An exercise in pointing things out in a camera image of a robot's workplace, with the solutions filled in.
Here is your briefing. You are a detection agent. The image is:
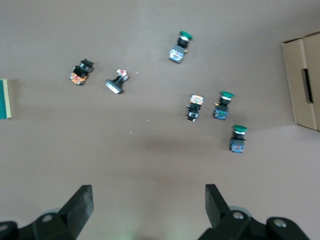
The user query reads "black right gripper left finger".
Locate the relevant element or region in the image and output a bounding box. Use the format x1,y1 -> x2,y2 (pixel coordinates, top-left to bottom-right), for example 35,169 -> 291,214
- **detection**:
0,184 -> 94,240

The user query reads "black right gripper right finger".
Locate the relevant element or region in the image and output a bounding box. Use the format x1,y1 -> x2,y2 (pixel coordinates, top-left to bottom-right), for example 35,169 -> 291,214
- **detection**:
197,184 -> 311,240

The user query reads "green mushroom push button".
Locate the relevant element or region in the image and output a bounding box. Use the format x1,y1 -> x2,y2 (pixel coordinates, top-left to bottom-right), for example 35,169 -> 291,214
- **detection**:
228,124 -> 248,154
212,90 -> 235,121
167,30 -> 194,63

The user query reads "brown cardboard box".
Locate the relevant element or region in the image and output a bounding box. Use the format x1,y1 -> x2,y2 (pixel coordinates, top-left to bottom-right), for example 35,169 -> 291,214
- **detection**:
279,31 -> 320,132

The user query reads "black selector switch orange block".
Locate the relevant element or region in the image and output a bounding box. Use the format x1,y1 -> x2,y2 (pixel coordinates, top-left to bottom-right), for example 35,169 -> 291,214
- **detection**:
185,93 -> 205,123
68,58 -> 95,86

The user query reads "black flat-head switch red base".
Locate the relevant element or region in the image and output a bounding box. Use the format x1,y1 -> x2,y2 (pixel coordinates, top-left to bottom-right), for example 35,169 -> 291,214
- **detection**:
104,69 -> 130,95

